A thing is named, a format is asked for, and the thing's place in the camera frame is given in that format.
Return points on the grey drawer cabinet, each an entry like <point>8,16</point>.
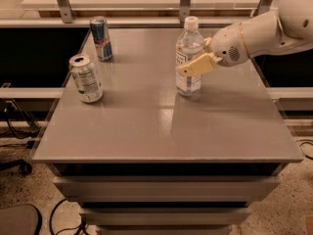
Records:
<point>143,127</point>

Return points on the grey drawer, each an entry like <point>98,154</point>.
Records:
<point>109,217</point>
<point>115,189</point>

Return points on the lower grey drawer front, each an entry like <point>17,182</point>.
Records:
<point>109,217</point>

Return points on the middle metal bracket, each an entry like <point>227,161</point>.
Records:
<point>184,9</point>

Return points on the grey chair seat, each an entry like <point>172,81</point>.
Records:
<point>20,220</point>

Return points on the left metal bracket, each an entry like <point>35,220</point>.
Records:
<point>66,12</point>

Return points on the black office chair base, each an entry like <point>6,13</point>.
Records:
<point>24,167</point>

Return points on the clear plastic water bottle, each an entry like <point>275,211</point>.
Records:
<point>188,45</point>

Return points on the white green soda can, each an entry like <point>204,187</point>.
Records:
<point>85,75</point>

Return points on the upper grey drawer front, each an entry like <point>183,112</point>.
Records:
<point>115,189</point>

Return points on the blue silver energy drink can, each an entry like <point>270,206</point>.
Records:
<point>100,32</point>

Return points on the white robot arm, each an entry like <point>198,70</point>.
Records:
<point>286,30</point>

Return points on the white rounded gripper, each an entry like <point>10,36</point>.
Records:
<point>227,45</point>

